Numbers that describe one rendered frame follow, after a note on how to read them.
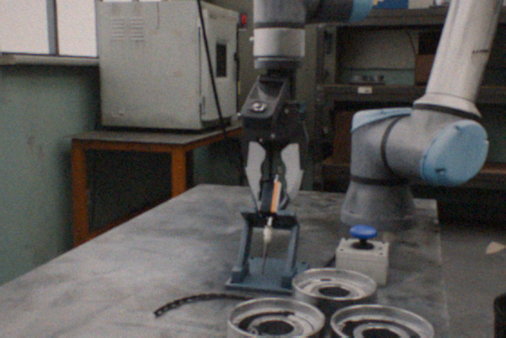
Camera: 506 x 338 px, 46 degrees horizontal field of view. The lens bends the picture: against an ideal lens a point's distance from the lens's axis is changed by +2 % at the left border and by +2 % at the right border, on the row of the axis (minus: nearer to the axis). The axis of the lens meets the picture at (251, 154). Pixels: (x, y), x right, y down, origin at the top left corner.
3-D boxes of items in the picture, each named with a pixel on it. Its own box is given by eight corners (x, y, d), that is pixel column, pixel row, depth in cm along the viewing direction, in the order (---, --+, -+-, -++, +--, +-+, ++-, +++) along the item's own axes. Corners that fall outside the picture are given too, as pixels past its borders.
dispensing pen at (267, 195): (249, 267, 81) (267, 160, 89) (255, 276, 85) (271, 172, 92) (265, 269, 81) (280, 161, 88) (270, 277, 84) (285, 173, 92)
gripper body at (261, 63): (307, 137, 93) (309, 61, 91) (297, 145, 84) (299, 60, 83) (260, 136, 94) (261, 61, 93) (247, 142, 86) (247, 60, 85)
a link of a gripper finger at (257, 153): (267, 194, 94) (278, 139, 92) (258, 202, 88) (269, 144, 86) (248, 190, 94) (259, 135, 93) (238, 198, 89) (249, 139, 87)
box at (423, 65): (486, 87, 380) (491, 25, 374) (401, 86, 394) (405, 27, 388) (480, 85, 420) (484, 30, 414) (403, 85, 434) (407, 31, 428)
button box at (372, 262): (385, 286, 84) (387, 253, 83) (335, 281, 86) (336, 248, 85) (388, 268, 91) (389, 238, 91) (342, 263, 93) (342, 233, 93)
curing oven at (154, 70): (212, 136, 286) (211, -1, 277) (100, 131, 303) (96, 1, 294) (248, 125, 345) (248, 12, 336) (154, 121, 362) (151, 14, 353)
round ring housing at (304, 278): (388, 331, 70) (389, 297, 69) (301, 333, 69) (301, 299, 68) (361, 296, 80) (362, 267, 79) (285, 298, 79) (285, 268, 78)
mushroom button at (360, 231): (375, 265, 85) (376, 231, 84) (347, 262, 86) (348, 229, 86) (377, 257, 89) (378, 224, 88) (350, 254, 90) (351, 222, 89)
